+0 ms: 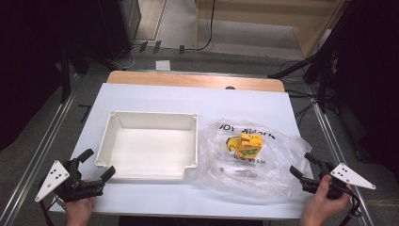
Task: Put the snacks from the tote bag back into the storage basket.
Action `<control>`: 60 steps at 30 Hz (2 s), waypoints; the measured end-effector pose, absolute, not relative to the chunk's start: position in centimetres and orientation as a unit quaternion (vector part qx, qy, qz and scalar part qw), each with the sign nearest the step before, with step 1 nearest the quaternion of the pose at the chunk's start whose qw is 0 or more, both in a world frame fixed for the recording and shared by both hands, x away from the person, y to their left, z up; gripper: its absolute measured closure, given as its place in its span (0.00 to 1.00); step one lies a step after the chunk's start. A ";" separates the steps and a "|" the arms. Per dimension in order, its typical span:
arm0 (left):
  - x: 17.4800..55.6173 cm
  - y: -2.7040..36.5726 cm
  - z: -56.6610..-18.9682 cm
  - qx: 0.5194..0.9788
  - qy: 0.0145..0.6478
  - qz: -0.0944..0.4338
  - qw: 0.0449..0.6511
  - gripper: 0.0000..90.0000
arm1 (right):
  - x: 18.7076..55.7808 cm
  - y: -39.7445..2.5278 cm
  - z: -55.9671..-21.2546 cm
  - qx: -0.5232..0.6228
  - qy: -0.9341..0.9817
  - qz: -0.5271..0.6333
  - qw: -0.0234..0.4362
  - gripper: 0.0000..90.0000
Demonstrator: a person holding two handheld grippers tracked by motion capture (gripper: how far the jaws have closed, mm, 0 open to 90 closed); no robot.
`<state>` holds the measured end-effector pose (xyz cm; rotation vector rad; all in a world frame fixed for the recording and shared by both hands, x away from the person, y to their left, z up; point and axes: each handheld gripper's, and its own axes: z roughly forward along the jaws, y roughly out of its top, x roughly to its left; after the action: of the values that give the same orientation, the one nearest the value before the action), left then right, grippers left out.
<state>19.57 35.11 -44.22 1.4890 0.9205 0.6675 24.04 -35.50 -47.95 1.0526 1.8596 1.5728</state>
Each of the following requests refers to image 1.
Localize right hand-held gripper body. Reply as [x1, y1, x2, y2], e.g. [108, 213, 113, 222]
[300, 161, 376, 201]

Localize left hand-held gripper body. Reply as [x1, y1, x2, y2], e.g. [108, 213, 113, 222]
[34, 158, 106, 203]

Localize clear printed plastic bag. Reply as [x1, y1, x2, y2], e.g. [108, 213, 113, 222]
[197, 118, 313, 202]

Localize white plastic box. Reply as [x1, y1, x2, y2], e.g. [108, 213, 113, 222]
[94, 110, 200, 182]

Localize yellow carton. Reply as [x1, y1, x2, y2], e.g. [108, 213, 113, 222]
[226, 132, 263, 160]

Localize person's left hand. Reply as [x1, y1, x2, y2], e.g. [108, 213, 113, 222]
[64, 197, 98, 226]

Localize person's right hand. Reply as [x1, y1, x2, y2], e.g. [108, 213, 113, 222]
[300, 174, 353, 226]

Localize black metal stand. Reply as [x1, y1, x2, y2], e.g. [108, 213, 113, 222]
[60, 46, 83, 104]

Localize black tripod stand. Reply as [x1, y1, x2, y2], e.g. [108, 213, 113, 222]
[267, 46, 342, 112]

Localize person's dark clothing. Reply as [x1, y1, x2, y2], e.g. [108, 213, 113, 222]
[118, 216, 265, 226]

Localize black curtain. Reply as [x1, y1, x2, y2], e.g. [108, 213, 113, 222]
[0, 0, 135, 152]
[326, 0, 399, 178]

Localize white table sheet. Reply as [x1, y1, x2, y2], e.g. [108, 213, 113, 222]
[49, 82, 314, 220]

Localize white paper sheet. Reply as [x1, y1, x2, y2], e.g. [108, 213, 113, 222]
[155, 59, 171, 72]

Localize metal floor rail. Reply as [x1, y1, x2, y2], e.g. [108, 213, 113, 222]
[0, 90, 77, 226]
[309, 90, 375, 226]

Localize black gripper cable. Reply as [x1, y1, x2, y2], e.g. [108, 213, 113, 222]
[38, 194, 65, 226]
[338, 187, 364, 226]

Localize thin black floor cables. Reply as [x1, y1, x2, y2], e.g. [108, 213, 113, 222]
[285, 89, 318, 128]

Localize thin white floor cable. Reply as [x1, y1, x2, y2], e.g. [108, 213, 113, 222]
[116, 45, 141, 70]

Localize light wooden shelf frame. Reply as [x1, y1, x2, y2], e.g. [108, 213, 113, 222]
[195, 0, 350, 59]

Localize long black floor cable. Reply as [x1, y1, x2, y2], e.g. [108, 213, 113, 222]
[184, 0, 217, 52]

